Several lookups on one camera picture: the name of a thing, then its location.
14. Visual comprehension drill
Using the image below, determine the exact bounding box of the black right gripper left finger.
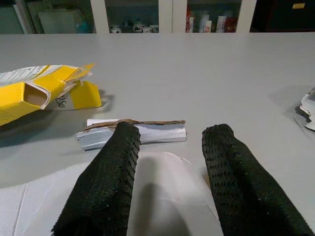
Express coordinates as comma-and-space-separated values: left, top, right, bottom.
51, 121, 141, 236

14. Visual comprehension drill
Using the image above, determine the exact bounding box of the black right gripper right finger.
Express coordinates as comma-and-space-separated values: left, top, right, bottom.
201, 123, 315, 236

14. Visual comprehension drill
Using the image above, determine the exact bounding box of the red and white bottle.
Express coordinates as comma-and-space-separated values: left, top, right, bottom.
186, 6, 195, 33

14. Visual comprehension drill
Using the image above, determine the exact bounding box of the flat white cardboard sheet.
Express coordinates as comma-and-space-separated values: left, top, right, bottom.
0, 151, 223, 236

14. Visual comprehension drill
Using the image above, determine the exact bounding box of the torn white cardboard piece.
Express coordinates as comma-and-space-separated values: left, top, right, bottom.
293, 86, 315, 133

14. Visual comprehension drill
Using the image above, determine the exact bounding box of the teal plastic tool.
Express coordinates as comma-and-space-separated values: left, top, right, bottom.
75, 19, 90, 34

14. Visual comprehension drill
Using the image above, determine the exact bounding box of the dark cabinet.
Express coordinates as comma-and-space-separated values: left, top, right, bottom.
250, 0, 315, 33

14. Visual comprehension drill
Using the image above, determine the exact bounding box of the translucent plastic container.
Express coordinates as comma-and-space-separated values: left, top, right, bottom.
38, 8, 82, 34

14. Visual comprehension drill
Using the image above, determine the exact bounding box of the rolled white cardboard strip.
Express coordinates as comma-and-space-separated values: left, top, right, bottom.
75, 118, 188, 152

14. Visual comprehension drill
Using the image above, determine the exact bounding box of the dark glass-front shelf unit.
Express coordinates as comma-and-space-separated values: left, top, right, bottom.
24, 0, 96, 34

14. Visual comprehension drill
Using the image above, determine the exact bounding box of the yellow and white carton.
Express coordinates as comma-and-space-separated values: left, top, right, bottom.
0, 63, 103, 127

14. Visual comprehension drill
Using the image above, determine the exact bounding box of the white glass-door cabinet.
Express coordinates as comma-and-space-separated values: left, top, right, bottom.
90, 0, 258, 34

